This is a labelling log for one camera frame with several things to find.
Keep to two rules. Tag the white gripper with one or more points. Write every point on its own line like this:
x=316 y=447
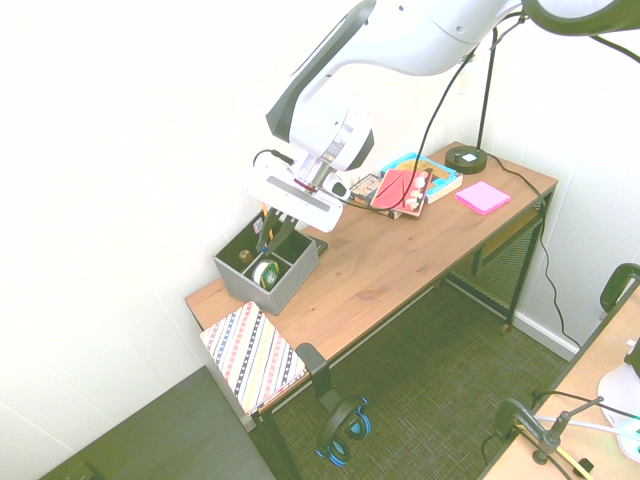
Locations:
x=280 y=192

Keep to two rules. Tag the white marker with blue cap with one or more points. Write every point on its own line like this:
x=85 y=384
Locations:
x=264 y=248

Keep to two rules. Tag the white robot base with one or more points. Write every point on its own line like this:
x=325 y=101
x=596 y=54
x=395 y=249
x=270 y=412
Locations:
x=620 y=390

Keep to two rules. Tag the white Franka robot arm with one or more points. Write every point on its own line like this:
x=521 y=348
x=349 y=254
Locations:
x=425 y=40

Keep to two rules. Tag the small printed card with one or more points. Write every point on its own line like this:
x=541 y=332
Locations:
x=258 y=226

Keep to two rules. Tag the green tape roll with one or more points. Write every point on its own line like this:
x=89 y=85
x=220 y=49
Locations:
x=261 y=267

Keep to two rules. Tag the small brown knob object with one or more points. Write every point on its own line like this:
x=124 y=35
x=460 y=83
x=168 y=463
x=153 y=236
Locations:
x=245 y=255

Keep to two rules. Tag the grey fabric organizer box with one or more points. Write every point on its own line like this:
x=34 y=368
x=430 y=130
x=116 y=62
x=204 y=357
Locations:
x=285 y=290

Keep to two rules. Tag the red book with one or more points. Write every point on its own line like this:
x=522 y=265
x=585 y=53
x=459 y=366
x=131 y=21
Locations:
x=392 y=190

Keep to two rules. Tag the striped patterned notebook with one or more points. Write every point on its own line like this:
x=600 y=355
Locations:
x=250 y=355

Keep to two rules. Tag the black headphone hanger clamp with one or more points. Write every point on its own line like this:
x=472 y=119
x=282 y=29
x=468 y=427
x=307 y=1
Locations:
x=312 y=360

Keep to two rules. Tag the blue paperback book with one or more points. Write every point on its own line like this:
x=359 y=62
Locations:
x=445 y=182

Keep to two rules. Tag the black and blue headphones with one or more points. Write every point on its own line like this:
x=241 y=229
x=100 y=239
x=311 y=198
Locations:
x=332 y=425

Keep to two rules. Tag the black desk lamp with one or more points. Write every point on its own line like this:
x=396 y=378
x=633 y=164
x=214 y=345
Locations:
x=465 y=160

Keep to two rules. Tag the pink sticky note pad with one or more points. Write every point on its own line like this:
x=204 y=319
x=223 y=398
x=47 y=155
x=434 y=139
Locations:
x=482 y=197

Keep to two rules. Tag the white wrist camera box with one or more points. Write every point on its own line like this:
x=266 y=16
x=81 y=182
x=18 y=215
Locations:
x=336 y=187

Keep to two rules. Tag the wooden desk with black frame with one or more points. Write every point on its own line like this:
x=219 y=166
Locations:
x=380 y=270

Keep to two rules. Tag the black camera clamp stand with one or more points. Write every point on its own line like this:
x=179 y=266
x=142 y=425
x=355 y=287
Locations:
x=530 y=425

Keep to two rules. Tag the wooden table with black frame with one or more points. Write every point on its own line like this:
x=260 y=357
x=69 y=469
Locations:
x=590 y=360

